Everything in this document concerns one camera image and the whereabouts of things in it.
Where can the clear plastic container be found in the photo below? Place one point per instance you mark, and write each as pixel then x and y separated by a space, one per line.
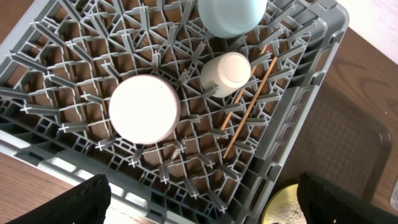
pixel 394 197

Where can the pink bowl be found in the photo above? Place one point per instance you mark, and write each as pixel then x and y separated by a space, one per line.
pixel 144 109

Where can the grey plastic dish rack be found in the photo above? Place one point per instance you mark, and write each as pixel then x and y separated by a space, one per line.
pixel 189 108

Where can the patterned wooden chopstick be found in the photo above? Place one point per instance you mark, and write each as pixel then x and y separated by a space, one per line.
pixel 240 94

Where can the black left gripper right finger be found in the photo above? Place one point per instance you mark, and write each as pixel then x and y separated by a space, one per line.
pixel 324 202

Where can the cream plastic cup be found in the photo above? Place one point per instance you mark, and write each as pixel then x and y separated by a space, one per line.
pixel 229 72

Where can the dark brown serving tray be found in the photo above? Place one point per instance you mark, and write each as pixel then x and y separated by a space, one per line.
pixel 340 142

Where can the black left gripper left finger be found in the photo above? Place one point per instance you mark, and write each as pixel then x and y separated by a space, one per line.
pixel 85 203

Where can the plain wooden chopstick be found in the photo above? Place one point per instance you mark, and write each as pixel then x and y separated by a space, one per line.
pixel 250 107

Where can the yellow plate with crumbs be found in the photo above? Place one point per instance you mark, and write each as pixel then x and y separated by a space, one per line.
pixel 284 208

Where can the light blue bowl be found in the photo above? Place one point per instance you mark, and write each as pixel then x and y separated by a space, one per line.
pixel 231 18

